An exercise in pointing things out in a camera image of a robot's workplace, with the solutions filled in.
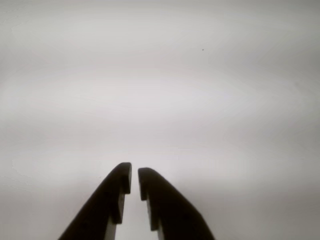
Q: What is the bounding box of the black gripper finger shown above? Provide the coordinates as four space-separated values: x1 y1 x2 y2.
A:
137 167 216 240
57 162 132 240

